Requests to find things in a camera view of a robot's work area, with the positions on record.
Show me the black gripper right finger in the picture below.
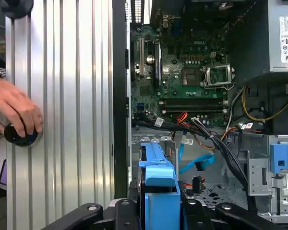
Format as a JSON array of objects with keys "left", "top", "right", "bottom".
[{"left": 181, "top": 198, "right": 283, "bottom": 230}]

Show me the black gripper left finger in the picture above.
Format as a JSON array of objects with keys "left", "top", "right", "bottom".
[{"left": 39, "top": 198, "right": 140, "bottom": 230}]

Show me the hard disk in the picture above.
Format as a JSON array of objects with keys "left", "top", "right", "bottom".
[{"left": 138, "top": 142, "right": 183, "bottom": 230}]

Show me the round black tool blue ring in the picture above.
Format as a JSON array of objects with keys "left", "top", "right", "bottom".
[{"left": 3, "top": 122, "right": 41, "bottom": 148}]

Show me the metal disk bay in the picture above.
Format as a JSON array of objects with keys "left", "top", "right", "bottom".
[{"left": 131, "top": 135, "right": 180, "bottom": 168}]

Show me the black RAM slot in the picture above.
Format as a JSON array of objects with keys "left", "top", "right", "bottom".
[
  {"left": 159, "top": 97, "right": 228, "bottom": 106},
  {"left": 160, "top": 106, "right": 228, "bottom": 115}
]

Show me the expansion slot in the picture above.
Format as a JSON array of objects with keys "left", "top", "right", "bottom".
[{"left": 139, "top": 37, "right": 145, "bottom": 77}]

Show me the person's bare hand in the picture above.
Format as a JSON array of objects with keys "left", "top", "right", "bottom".
[{"left": 0, "top": 79, "right": 44, "bottom": 138}]

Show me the grey metal drive cage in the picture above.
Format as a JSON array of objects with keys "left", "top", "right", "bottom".
[{"left": 247, "top": 135, "right": 288, "bottom": 216}]

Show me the blue drive latch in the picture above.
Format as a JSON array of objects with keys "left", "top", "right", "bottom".
[{"left": 270, "top": 143, "right": 288, "bottom": 175}]

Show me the black PC case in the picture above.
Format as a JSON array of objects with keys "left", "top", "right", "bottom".
[{"left": 111, "top": 0, "right": 288, "bottom": 230}]

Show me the dark smartphone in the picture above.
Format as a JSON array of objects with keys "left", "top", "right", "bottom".
[{"left": 0, "top": 159, "right": 7, "bottom": 185}]

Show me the thin metal locking lever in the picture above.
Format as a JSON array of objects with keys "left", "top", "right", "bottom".
[{"left": 200, "top": 81, "right": 236, "bottom": 90}]

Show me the metal socket cover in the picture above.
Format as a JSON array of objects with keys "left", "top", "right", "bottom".
[{"left": 201, "top": 65, "right": 233, "bottom": 89}]

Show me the CPU socket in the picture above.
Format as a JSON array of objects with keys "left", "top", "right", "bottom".
[{"left": 181, "top": 68, "right": 203, "bottom": 87}]

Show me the green motherboard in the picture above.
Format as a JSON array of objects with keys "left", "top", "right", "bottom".
[{"left": 129, "top": 23, "right": 231, "bottom": 129}]

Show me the grey power supply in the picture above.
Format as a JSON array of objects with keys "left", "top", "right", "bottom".
[{"left": 267, "top": 0, "right": 288, "bottom": 73}]

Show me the black round foot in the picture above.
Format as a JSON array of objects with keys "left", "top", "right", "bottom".
[{"left": 1, "top": 0, "right": 35, "bottom": 19}]

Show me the orange red wire black connector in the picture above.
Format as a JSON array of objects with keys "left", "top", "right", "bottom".
[{"left": 182, "top": 175, "right": 205, "bottom": 195}]

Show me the blue wire black connector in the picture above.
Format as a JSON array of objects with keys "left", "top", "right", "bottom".
[{"left": 179, "top": 154, "right": 216, "bottom": 175}]

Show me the light blue wire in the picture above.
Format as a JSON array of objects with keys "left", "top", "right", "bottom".
[{"left": 180, "top": 130, "right": 194, "bottom": 161}]

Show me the black cable bundle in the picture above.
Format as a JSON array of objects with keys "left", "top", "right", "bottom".
[{"left": 132, "top": 117, "right": 259, "bottom": 214}]

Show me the orange red wire bundle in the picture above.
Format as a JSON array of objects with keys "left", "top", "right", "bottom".
[{"left": 176, "top": 111, "right": 238, "bottom": 149}]

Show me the yellow black wire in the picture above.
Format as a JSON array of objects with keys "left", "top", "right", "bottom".
[{"left": 241, "top": 85, "right": 288, "bottom": 123}]

